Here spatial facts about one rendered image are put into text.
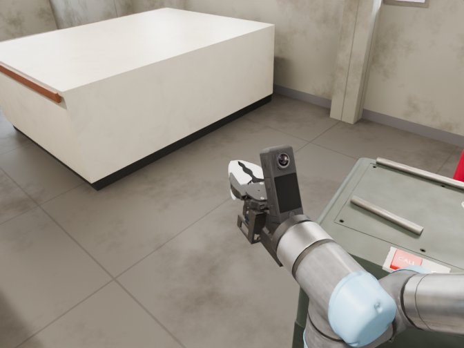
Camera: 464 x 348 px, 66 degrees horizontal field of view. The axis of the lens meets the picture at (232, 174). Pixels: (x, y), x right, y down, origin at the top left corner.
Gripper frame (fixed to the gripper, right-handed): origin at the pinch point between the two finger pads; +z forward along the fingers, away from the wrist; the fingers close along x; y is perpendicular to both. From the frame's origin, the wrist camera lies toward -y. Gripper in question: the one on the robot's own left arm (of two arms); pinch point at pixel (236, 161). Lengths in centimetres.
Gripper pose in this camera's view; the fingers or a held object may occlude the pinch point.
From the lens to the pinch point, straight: 65.7
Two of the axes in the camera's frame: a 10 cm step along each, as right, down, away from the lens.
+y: -0.8, 8.5, 5.1
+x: 9.0, -1.6, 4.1
